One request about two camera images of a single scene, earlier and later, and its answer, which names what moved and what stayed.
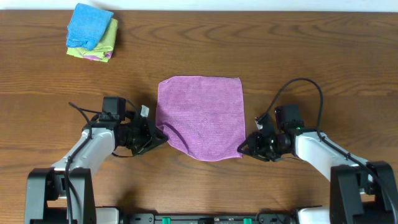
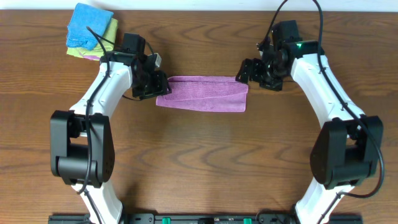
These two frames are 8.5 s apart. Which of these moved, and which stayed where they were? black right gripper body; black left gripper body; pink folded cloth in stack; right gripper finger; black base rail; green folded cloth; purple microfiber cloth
Moved: right gripper finger; purple microfiber cloth; black right gripper body; black left gripper body
Stayed: black base rail; pink folded cloth in stack; green folded cloth
